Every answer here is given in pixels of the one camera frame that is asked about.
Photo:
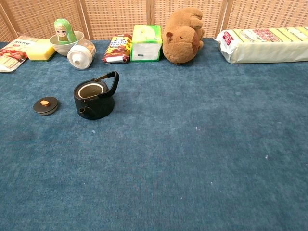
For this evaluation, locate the black teapot lid wooden knob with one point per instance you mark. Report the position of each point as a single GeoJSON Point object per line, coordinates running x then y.
{"type": "Point", "coordinates": [45, 106]}

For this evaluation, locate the clear plastic jar white lid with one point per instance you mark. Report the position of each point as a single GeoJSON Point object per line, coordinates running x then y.
{"type": "Point", "coordinates": [79, 56]}

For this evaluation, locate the blue table cloth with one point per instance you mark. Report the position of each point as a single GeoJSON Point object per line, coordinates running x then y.
{"type": "Point", "coordinates": [168, 149]}

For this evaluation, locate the green tissue box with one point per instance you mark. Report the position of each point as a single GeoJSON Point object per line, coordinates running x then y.
{"type": "Point", "coordinates": [145, 45]}

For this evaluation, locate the hello panda snack bag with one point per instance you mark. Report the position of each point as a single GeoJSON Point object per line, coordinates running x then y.
{"type": "Point", "coordinates": [118, 49]}

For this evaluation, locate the brown capybara plush toy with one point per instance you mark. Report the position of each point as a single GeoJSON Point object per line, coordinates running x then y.
{"type": "Point", "coordinates": [181, 41]}

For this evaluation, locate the woven rattan folding screen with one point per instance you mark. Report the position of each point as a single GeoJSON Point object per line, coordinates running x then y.
{"type": "Point", "coordinates": [120, 16]}

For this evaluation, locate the white ceramic bowl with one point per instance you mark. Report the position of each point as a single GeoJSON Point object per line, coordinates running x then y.
{"type": "Point", "coordinates": [63, 48]}

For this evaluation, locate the green matryoshka doll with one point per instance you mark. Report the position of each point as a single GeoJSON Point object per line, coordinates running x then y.
{"type": "Point", "coordinates": [63, 31]}

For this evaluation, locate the yellow striped tissue pack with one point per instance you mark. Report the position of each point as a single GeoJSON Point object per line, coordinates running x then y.
{"type": "Point", "coordinates": [264, 48]}

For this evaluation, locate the yellow green sponge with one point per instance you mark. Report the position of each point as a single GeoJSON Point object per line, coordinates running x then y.
{"type": "Point", "coordinates": [39, 51]}

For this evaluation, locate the flat food package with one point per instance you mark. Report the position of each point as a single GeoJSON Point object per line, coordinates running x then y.
{"type": "Point", "coordinates": [10, 56]}

